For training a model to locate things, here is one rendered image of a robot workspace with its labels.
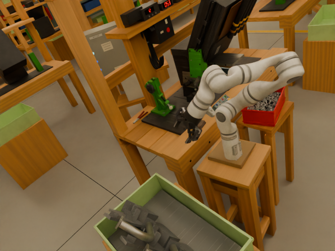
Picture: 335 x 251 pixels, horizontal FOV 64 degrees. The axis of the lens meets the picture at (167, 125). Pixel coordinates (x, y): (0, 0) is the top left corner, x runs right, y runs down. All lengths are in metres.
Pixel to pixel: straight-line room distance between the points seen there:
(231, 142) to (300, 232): 1.07
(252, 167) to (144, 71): 1.07
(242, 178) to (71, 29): 1.28
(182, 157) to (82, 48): 0.90
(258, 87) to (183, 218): 0.71
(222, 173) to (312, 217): 1.04
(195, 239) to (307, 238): 1.14
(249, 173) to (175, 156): 0.44
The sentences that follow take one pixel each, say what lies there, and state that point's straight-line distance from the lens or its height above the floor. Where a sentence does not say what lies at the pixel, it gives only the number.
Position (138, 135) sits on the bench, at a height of 0.88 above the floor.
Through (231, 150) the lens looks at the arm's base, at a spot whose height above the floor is 0.95.
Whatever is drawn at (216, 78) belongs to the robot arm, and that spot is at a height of 1.54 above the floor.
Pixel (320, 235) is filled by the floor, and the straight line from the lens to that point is 2.32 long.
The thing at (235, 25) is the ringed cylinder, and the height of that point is 1.36.
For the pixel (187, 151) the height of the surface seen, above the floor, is 0.89.
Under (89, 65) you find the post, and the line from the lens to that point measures 1.82.
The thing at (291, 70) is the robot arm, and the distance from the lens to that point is 1.11.
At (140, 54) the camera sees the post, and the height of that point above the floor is 1.33.
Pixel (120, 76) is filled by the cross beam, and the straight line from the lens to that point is 2.06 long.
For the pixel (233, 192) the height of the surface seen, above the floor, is 0.72.
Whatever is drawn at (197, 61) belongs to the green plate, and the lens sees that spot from 1.98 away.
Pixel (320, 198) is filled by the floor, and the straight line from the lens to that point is 2.50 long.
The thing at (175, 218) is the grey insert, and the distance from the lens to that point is 1.42.
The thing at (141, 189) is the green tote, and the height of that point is 0.95.
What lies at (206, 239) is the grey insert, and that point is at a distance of 1.32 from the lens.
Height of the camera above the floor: 1.97
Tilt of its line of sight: 34 degrees down
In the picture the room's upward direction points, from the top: 20 degrees counter-clockwise
